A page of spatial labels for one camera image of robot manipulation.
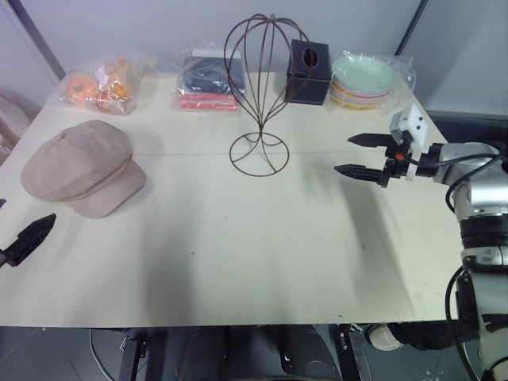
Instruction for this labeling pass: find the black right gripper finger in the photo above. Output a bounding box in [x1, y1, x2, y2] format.
[348, 133, 398, 149]
[334, 163, 389, 188]

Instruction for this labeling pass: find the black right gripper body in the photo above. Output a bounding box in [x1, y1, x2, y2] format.
[383, 131, 414, 181]

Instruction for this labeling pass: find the bagged stack of pastel plates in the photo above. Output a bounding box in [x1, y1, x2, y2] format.
[325, 49, 417, 117]

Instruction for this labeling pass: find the black tissue box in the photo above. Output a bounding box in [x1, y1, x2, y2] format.
[284, 38, 333, 107]

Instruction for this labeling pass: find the beige newsboy cap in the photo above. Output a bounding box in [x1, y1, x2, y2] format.
[20, 119, 148, 220]

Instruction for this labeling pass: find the black metal table leg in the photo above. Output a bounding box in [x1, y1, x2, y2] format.
[336, 323, 365, 381]
[120, 326, 151, 381]

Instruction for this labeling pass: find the bag of orange toys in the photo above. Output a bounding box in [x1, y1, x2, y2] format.
[57, 55, 156, 117]

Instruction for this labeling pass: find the bystander's beige shoe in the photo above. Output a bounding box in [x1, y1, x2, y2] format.
[368, 323, 405, 352]

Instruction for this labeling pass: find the bystander's dark trouser leg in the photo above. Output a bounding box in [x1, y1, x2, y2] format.
[387, 321, 483, 353]

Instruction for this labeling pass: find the bag of black red items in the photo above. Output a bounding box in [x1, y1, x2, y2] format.
[172, 40, 249, 114]

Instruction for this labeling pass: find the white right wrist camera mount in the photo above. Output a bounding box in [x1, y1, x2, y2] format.
[388, 103, 429, 183]

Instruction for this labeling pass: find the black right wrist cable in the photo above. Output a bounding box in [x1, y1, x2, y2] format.
[403, 143, 508, 217]

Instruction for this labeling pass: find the dark wire hat stand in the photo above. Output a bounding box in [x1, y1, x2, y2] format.
[223, 13, 312, 177]

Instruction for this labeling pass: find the white floor cable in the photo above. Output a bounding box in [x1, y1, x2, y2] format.
[88, 328, 122, 381]

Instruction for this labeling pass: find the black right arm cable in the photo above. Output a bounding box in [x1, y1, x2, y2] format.
[444, 264, 491, 381]

